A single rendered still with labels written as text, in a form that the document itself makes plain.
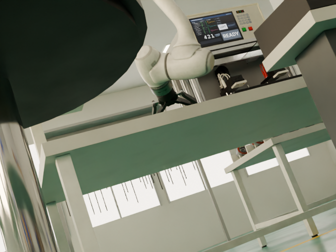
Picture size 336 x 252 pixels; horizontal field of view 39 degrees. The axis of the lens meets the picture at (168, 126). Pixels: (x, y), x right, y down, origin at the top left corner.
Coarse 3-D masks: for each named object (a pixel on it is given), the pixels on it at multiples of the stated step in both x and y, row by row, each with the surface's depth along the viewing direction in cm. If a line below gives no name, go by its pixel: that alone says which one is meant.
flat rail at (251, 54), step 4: (248, 52) 235; (252, 52) 235; (256, 52) 236; (260, 52) 237; (228, 56) 231; (232, 56) 231; (236, 56) 232; (240, 56) 233; (244, 56) 233; (248, 56) 234; (252, 56) 235; (216, 60) 228; (220, 60) 229; (224, 60) 229; (228, 60) 230; (232, 60) 231; (236, 60) 232; (216, 64) 227; (220, 64) 229
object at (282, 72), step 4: (280, 68) 231; (284, 68) 231; (268, 72) 234; (272, 72) 230; (276, 72) 229; (280, 72) 227; (284, 72) 229; (268, 76) 234; (272, 76) 232; (276, 76) 231; (264, 80) 238; (268, 80) 237; (272, 80) 239
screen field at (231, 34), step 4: (220, 32) 238; (224, 32) 239; (228, 32) 240; (232, 32) 240; (236, 32) 241; (224, 36) 238; (228, 36) 239; (232, 36) 240; (236, 36) 240; (240, 36) 241
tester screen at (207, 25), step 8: (208, 16) 240; (216, 16) 241; (224, 16) 242; (232, 16) 244; (192, 24) 235; (200, 24) 237; (208, 24) 238; (216, 24) 239; (200, 32) 235; (208, 32) 236; (216, 32) 238; (200, 40) 233; (224, 40) 237
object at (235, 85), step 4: (232, 76) 222; (236, 76) 222; (240, 76) 223; (228, 80) 223; (232, 80) 221; (236, 80) 221; (240, 80) 222; (244, 80) 220; (228, 84) 223; (232, 84) 220; (236, 84) 219; (240, 84) 221; (224, 88) 228; (228, 88) 224; (232, 88) 227; (236, 88) 230; (220, 92) 233; (224, 92) 229; (228, 92) 231
